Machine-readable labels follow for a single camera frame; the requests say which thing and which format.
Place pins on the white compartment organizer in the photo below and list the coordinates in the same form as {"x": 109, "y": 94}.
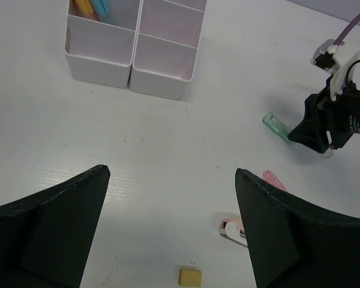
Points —
{"x": 166, "y": 48}
{"x": 101, "y": 52}

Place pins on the yellow eraser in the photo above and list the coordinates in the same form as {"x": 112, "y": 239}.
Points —
{"x": 190, "y": 277}

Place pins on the pink orange highlighter pen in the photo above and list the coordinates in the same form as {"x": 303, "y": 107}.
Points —
{"x": 86, "y": 10}

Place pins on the pink mini stapler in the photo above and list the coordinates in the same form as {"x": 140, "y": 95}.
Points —
{"x": 232, "y": 228}

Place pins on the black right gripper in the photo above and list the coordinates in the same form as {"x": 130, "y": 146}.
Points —
{"x": 326, "y": 123}

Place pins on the blue highlighter pen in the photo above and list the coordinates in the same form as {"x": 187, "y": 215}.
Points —
{"x": 103, "y": 11}

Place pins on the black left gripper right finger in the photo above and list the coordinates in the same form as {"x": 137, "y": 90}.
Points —
{"x": 294, "y": 243}

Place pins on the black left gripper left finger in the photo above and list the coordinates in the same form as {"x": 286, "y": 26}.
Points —
{"x": 45, "y": 238}

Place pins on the right white compartment organizer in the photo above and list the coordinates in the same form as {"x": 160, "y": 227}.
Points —
{"x": 166, "y": 48}

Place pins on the clear tape roll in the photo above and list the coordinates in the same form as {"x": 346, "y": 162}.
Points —
{"x": 326, "y": 155}

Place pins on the left white compartment organizer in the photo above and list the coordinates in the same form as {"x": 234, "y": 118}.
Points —
{"x": 101, "y": 52}

